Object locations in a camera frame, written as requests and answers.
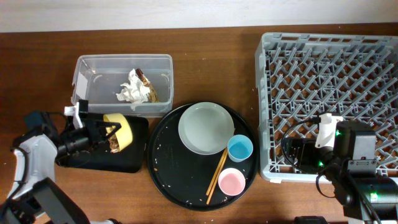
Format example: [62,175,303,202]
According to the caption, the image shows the clear plastic bin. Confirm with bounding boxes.
[71,54,174,118]

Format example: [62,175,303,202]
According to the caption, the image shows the grey plate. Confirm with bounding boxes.
[178,102,234,156]

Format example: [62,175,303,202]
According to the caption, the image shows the round black tray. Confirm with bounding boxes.
[147,103,259,211]

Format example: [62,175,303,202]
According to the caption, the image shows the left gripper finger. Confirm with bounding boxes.
[93,126,121,146]
[94,120,121,128]

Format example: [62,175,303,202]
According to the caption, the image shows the black rectangular tray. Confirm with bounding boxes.
[55,113,149,173]

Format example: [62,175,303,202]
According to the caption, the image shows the white tissue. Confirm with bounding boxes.
[116,68,150,103]

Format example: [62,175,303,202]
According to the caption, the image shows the grey dishwasher rack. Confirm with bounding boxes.
[255,32,397,183]

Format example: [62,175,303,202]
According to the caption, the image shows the pink cup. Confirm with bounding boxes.
[218,168,246,196]

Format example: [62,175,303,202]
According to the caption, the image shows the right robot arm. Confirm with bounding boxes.
[280,121,397,223]

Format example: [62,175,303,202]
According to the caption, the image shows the blue cup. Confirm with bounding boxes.
[227,134,254,162]

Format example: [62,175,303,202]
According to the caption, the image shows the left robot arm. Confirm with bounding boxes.
[1,111,122,223]

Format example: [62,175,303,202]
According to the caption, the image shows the wooden chopstick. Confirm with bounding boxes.
[206,148,227,196]
[206,152,228,205]

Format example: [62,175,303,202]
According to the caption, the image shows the food scraps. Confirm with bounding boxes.
[106,128,121,153]

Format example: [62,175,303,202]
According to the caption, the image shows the yellow bowl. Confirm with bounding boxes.
[103,113,133,151]

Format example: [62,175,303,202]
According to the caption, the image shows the brown snack wrapper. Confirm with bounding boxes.
[136,68,159,103]

